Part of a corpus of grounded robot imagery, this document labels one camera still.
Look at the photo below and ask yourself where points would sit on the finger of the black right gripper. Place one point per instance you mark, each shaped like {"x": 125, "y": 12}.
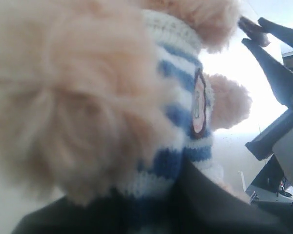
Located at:
{"x": 279, "y": 77}
{"x": 285, "y": 34}

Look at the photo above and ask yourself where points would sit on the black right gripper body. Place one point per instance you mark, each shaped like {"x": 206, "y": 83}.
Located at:
{"x": 276, "y": 143}

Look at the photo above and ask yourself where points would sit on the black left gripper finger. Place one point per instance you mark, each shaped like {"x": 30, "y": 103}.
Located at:
{"x": 194, "y": 206}

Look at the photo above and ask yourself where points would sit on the dark red wooden spoon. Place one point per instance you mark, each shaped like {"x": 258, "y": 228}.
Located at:
{"x": 254, "y": 31}

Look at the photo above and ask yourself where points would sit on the plush teddy bear striped sweater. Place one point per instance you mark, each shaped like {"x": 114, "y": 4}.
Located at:
{"x": 110, "y": 94}

